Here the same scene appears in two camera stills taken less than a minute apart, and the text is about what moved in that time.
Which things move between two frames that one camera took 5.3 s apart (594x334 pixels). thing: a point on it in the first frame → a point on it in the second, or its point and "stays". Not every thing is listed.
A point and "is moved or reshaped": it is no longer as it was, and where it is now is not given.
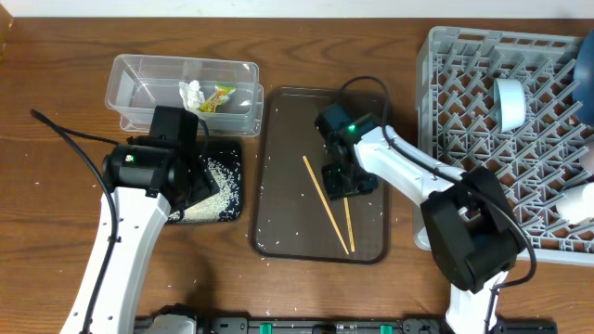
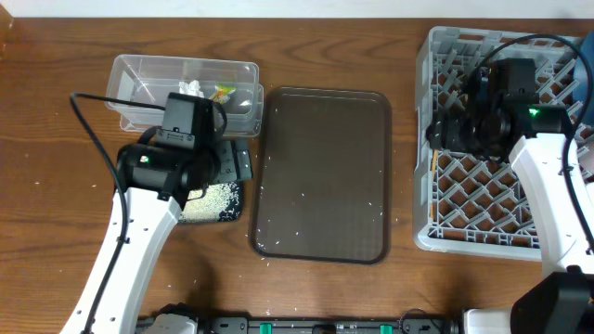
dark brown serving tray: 294,219 stays
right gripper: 339,189 → 445,132
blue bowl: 584,81 stays
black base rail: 365,326 stays
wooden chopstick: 325,203 is moved or reshaped
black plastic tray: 224,161 stays
